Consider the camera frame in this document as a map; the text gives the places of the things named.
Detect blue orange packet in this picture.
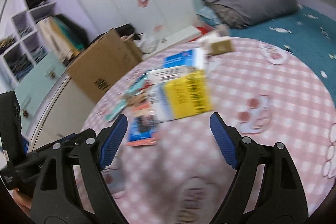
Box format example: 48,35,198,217
126,102,158,147

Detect yellow white paper box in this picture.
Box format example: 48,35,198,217
148,69,213,123

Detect blue white medicine box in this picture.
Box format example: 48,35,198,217
162,48,206,69

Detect teal drawer front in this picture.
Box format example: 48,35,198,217
15,52,66,120

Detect tall brown cardboard box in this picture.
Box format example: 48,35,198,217
67,29,142,103

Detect small brown white carton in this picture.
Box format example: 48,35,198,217
201,32,234,56

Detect red white low platform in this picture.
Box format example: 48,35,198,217
142,24,214,61

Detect hanging clothes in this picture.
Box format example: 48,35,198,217
37,14,89,65

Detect purple open shelf unit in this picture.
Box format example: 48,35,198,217
1,0,56,90

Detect grey folded quilt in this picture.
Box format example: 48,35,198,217
202,0,298,29

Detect cream cabinet with handles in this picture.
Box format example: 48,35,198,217
27,73,96,151

